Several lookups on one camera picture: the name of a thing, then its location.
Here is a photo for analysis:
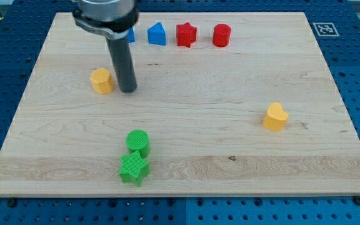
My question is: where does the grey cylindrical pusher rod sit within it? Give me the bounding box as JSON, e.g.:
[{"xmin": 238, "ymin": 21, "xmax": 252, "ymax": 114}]
[{"xmin": 106, "ymin": 36, "xmax": 137, "ymax": 93}]

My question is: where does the yellow heart block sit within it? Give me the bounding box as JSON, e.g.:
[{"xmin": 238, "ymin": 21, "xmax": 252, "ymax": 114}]
[{"xmin": 262, "ymin": 102, "xmax": 289, "ymax": 131}]

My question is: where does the blue cube block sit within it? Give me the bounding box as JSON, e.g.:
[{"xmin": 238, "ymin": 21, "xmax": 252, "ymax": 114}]
[{"xmin": 127, "ymin": 27, "xmax": 136, "ymax": 43}]

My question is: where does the yellow hexagon block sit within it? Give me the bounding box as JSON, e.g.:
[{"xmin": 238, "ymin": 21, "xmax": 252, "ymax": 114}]
[{"xmin": 90, "ymin": 68, "xmax": 114, "ymax": 95}]

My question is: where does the blue pentagon block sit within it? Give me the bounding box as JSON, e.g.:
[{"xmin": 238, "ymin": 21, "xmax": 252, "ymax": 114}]
[{"xmin": 147, "ymin": 22, "xmax": 166, "ymax": 46}]

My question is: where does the red star block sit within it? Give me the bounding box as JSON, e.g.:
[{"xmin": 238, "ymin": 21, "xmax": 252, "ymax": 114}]
[{"xmin": 176, "ymin": 22, "xmax": 197, "ymax": 48}]

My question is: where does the wooden board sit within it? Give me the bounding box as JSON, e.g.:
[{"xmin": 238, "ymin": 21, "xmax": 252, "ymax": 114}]
[{"xmin": 0, "ymin": 12, "xmax": 360, "ymax": 198}]

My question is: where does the green cylinder block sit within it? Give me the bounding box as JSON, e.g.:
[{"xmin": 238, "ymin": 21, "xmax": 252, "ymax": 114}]
[{"xmin": 126, "ymin": 129, "xmax": 151, "ymax": 158}]

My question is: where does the red cylinder block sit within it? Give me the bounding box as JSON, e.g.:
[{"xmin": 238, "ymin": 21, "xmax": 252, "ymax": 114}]
[{"xmin": 212, "ymin": 24, "xmax": 231, "ymax": 48}]

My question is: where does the green star block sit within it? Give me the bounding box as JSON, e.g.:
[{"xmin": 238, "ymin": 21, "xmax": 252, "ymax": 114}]
[{"xmin": 119, "ymin": 151, "xmax": 150, "ymax": 186}]

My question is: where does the white fiducial marker tag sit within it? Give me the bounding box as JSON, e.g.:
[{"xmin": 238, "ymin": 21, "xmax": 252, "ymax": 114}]
[{"xmin": 312, "ymin": 22, "xmax": 339, "ymax": 38}]

